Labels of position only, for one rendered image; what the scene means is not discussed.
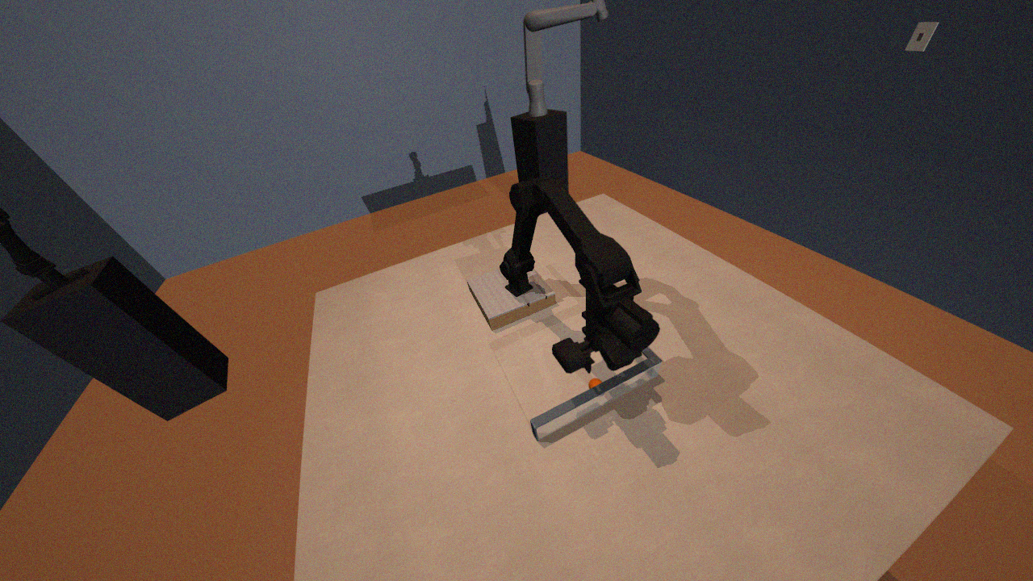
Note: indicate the clear low corner wall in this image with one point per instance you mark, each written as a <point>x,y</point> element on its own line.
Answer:
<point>598,402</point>

